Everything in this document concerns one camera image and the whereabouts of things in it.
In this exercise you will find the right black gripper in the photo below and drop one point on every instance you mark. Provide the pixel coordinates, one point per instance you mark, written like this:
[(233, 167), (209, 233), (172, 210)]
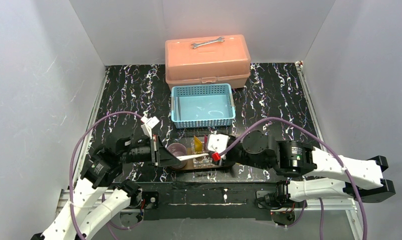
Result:
[(230, 154)]

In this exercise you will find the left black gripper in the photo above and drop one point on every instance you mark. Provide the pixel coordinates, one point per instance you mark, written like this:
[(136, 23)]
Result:
[(156, 150)]

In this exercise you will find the white toothbrush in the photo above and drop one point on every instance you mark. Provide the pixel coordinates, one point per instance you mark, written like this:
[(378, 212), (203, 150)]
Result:
[(191, 157)]

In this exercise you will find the purple ceramic mug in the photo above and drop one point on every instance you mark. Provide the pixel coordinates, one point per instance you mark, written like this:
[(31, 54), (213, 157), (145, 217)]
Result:
[(178, 150)]

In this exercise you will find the clear textured glass cup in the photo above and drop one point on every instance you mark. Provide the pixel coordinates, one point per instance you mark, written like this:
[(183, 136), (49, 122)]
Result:
[(202, 162)]

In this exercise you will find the yellow toothpaste tube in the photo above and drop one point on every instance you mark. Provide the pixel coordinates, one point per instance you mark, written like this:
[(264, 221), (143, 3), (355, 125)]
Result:
[(198, 145)]

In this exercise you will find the grey toothbrush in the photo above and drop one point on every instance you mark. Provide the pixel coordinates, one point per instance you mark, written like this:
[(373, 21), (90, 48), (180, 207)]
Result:
[(177, 109)]

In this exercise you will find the pink toothpaste tube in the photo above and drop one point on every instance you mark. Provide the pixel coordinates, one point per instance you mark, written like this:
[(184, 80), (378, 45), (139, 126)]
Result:
[(205, 143)]

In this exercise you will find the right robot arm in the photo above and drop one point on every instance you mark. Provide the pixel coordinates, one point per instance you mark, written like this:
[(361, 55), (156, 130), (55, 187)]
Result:
[(311, 173)]

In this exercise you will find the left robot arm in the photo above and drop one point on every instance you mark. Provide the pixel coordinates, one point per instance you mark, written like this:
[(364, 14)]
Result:
[(98, 172)]

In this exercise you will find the brown wooden oval tray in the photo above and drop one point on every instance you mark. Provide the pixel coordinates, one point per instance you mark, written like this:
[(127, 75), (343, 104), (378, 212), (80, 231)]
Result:
[(190, 167)]

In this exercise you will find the light blue plastic basket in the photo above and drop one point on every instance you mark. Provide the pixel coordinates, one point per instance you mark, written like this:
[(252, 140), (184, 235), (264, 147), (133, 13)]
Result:
[(203, 105)]

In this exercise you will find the salmon plastic toolbox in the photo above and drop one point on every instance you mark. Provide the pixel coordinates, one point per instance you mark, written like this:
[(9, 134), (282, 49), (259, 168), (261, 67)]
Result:
[(227, 62)]

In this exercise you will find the silver open-end wrench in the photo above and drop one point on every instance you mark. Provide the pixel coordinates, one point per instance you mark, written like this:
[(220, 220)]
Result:
[(217, 40)]

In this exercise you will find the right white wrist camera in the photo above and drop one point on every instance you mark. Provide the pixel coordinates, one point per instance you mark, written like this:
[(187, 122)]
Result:
[(216, 144)]

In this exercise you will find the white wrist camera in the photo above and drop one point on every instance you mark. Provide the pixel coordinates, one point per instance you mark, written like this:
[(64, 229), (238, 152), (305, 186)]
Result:
[(148, 124), (216, 144)]

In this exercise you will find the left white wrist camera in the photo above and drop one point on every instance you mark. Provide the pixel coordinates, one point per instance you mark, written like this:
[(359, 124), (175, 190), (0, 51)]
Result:
[(148, 124)]

